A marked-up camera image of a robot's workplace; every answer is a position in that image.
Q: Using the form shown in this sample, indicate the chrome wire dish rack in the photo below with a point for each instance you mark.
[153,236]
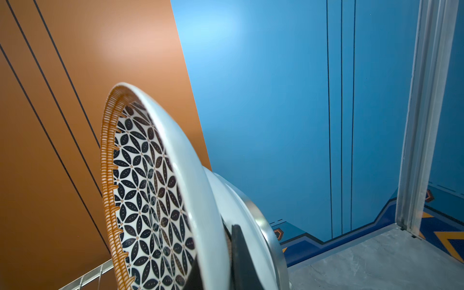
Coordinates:
[275,249]

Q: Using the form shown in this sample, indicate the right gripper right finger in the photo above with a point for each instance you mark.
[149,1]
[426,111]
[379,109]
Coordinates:
[244,273]

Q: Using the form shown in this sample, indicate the large white plate black rim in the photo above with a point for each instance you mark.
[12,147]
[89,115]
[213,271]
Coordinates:
[234,212]

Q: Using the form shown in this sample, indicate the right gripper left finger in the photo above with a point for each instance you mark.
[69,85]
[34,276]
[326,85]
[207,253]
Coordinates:
[194,280]

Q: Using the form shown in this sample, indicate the orange rim patterned plate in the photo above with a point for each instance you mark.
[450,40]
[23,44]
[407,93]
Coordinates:
[160,210]

